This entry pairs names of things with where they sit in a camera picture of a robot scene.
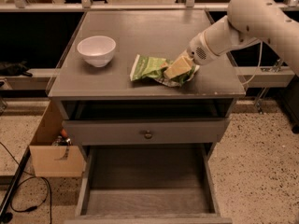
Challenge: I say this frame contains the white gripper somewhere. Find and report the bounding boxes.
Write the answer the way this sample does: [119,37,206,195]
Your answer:
[161,35,218,79]

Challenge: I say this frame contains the green jalapeno chip bag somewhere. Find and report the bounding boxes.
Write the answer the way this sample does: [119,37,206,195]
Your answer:
[130,55,200,87]

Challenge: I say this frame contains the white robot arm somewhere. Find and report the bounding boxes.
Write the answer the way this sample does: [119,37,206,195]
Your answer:
[181,0,299,76]

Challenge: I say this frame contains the closed grey top drawer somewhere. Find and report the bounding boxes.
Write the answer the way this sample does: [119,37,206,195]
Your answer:
[63,119,230,146]

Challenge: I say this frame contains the round metal drawer knob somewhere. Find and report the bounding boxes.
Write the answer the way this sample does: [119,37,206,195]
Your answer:
[144,130,152,139]

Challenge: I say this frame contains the grey wooden drawer cabinet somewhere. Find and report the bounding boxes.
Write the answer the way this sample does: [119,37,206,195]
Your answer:
[45,8,247,224]

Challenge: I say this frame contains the open grey middle drawer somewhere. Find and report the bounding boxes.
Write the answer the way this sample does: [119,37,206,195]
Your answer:
[64,144,233,224]

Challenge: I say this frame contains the white bowl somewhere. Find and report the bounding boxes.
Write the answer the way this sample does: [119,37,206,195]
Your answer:
[77,35,116,67]

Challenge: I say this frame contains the items inside cardboard box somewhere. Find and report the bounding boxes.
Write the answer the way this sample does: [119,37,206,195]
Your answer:
[52,129,72,146]

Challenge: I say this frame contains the cardboard box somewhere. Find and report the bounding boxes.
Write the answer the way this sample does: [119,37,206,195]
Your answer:
[29,102,85,177]

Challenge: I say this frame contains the black object on ledge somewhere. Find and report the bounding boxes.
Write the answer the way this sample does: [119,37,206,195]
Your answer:
[0,61,33,77]

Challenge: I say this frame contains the white hanging cable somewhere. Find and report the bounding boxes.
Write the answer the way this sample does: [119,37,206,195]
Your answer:
[240,40,264,87]

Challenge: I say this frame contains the metal railing frame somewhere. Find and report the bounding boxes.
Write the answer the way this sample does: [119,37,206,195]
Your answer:
[0,0,228,12]

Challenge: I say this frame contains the black floor cable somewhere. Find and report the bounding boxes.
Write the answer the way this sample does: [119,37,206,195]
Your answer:
[0,141,53,224]

